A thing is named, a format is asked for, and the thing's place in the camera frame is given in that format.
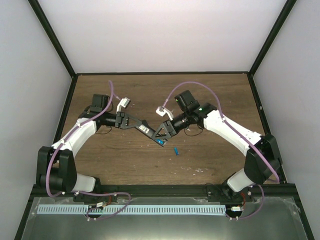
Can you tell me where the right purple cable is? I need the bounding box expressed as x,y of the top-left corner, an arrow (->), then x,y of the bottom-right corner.
162,81 -> 281,221

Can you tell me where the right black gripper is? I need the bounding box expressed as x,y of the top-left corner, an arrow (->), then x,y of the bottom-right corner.
153,110 -> 192,139

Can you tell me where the blue battery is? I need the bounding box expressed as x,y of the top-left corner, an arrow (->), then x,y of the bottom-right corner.
156,139 -> 165,146
173,147 -> 179,156

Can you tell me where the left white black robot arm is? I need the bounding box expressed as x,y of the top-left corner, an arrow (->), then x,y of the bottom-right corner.
36,94 -> 131,202

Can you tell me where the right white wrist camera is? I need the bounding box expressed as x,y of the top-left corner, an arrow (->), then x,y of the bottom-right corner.
155,106 -> 174,121

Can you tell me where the clear plastic sheet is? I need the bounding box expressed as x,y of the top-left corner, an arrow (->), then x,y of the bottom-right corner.
22,197 -> 307,240

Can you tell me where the light blue slotted cable duct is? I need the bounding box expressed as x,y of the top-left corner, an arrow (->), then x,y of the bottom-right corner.
36,204 -> 226,216

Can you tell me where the purple cable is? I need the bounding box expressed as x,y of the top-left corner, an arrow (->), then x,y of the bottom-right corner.
46,80 -> 132,221
162,81 -> 281,221

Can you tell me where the black aluminium frame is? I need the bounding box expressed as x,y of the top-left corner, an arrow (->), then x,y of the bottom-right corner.
15,0 -> 314,240

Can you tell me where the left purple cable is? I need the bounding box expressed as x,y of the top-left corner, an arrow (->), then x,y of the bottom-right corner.
46,80 -> 132,221

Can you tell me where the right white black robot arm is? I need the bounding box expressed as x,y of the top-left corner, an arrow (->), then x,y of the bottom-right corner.
152,90 -> 282,202

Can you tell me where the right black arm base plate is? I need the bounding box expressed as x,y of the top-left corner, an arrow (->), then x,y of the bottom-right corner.
207,190 -> 252,203

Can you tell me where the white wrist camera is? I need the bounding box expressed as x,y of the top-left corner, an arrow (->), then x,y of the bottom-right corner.
116,97 -> 131,112
155,106 -> 174,121

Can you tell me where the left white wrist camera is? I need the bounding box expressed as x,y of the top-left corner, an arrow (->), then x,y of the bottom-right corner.
116,97 -> 131,112

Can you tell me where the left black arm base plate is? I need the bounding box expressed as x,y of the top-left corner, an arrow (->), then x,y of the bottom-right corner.
71,191 -> 118,203

